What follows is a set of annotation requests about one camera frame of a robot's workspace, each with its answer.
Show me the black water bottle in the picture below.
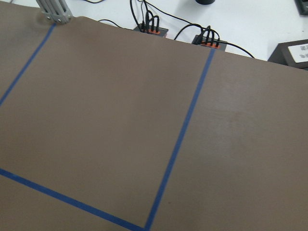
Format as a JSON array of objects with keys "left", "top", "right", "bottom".
[{"left": 195, "top": 0, "right": 215, "bottom": 5}]

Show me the black usb hub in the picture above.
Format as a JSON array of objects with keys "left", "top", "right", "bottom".
[
  {"left": 192, "top": 26, "right": 227, "bottom": 51},
  {"left": 133, "top": 15, "right": 169, "bottom": 38}
]

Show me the grey aluminium frame post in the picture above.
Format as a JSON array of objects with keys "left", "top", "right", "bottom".
[{"left": 36, "top": 0, "right": 73, "bottom": 24}]

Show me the near black usb hub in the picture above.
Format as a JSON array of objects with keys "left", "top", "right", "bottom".
[{"left": 133, "top": 15, "right": 169, "bottom": 38}]

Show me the far black usb hub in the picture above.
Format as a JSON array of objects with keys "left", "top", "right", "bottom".
[{"left": 192, "top": 26, "right": 227, "bottom": 51}]

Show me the black power adapter box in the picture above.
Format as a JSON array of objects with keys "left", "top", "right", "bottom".
[{"left": 268, "top": 39, "right": 308, "bottom": 70}]

